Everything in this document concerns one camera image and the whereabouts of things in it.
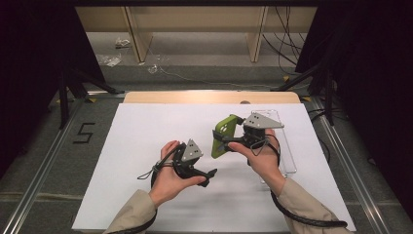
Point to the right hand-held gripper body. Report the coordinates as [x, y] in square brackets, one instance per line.
[261, 121]

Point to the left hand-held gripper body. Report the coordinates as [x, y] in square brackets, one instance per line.
[191, 152]

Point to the green clown phone case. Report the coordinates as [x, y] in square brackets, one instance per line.
[224, 130]

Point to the person's left hand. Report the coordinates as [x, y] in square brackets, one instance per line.
[167, 182]

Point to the person's right hand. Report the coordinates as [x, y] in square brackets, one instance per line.
[264, 162]

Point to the clear plastic phone case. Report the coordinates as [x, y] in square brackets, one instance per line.
[289, 152]

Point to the wooden table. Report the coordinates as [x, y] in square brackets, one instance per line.
[201, 97]

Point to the white work board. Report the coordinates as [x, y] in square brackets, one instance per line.
[136, 136]

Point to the black metal stand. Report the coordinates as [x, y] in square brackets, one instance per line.
[65, 97]
[328, 91]

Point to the crumpled clear plastic scrap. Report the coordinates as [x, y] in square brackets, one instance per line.
[122, 42]
[110, 60]
[153, 69]

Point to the beige wooden shelf unit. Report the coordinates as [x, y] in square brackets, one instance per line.
[195, 19]

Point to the black curtain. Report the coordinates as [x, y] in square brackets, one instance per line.
[373, 81]
[29, 74]

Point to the metal floor rail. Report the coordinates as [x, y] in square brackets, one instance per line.
[35, 182]
[350, 169]

